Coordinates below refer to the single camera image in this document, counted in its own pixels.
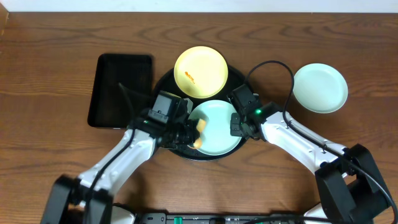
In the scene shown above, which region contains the green and yellow sponge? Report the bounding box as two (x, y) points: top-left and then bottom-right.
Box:
(193, 119), (206, 149)

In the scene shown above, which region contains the light green plate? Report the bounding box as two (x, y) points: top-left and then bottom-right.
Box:
(293, 63), (348, 113)
(188, 100), (242, 156)

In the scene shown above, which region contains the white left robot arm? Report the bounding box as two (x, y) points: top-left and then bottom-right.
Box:
(41, 105), (206, 223)

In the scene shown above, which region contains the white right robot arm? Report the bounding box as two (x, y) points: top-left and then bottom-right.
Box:
(231, 100), (397, 223)

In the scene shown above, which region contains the black round tray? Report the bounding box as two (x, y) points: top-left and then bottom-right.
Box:
(154, 65), (247, 161)

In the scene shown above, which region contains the black rectangular tray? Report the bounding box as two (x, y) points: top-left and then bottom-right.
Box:
(87, 53), (153, 129)

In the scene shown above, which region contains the yellow plate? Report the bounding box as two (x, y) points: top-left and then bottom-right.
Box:
(174, 46), (228, 99)

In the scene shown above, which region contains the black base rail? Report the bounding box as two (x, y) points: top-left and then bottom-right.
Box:
(111, 205), (312, 224)

